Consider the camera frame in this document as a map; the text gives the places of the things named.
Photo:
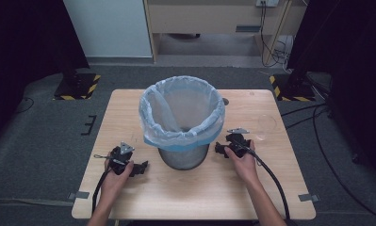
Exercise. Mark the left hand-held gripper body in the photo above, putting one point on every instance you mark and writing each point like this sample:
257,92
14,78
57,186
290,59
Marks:
119,157

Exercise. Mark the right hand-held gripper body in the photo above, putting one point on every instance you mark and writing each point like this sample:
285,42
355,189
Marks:
239,139

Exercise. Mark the white partition panel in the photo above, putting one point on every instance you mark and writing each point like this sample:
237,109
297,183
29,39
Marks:
110,28

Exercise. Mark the black curtain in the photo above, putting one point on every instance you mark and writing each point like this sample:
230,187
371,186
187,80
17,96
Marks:
358,78
25,53

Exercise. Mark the light wooden desk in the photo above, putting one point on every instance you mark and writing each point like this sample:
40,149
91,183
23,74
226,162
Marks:
207,19

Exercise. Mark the grey metal trash bin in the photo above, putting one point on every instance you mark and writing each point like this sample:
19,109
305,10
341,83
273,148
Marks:
184,158

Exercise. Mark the white wall socket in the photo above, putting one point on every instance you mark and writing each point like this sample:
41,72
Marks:
267,2

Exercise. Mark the small dark round disc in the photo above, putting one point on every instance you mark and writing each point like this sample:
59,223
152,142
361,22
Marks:
225,101

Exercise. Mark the person's left hand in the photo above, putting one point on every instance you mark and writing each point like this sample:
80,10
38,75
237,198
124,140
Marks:
113,183

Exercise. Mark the grey tape strip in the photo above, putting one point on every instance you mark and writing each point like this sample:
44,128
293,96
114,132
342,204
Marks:
308,197
78,195

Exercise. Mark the black stand base striped tape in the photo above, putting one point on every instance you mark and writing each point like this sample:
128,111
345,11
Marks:
294,89
77,88

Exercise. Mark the clear plastic cup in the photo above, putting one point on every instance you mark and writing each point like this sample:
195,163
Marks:
265,125

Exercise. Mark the person's right hand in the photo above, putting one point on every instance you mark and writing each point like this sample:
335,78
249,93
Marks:
245,166

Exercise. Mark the translucent plastic bin bag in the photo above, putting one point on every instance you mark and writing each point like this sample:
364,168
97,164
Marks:
176,138

